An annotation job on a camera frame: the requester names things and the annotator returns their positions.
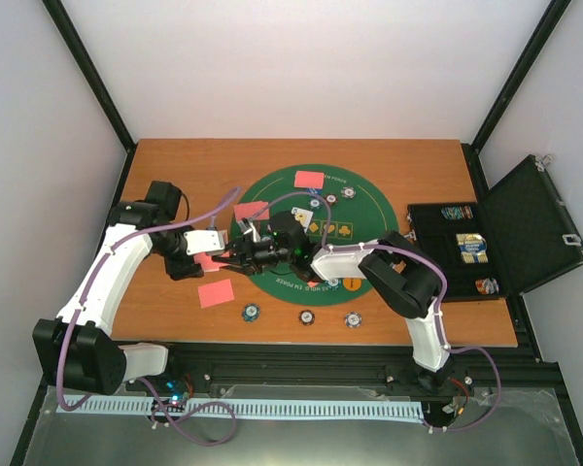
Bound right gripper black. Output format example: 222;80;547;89
213;235;293;277

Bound red playing card deck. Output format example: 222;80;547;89
193;252;222;273

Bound teal poker chip stack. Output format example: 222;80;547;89
242;304;260;322

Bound face up card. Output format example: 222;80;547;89
291;207;313;230

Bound brown poker chip stack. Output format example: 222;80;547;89
299;310;315;325

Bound red card top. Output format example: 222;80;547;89
293;171;325;189

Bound orange round blind button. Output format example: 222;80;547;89
342;278;363;292

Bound blue white chip stack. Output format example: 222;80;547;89
344;313;362;328

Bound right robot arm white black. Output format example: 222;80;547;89
207;212;451;394

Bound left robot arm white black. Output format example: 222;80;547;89
32;181;204;395

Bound round green poker mat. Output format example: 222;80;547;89
239;164;398;308

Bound chips row in case top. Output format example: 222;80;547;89
441;205;474;220

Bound blue white chips in case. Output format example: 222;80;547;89
456;233;489;264

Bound mixed chips in case bottom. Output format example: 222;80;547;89
475;278;500;295

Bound black poker case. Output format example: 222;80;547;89
407;155;583;301

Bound metal front plate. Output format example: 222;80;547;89
22;386;583;465

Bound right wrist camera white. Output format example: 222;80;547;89
238;218;261;243

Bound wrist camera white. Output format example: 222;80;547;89
184;230;227;255
238;218;261;243

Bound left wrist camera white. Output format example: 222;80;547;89
184;230;227;255

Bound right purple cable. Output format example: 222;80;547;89
252;190;502;434

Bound light blue cable duct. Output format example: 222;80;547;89
75;395;424;423

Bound left black frame post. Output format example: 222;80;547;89
42;0;137;157

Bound black frame post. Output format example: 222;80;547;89
42;0;137;157
470;0;571;155

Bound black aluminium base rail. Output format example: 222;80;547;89
43;340;563;394

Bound right black frame post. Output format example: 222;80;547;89
470;0;571;155

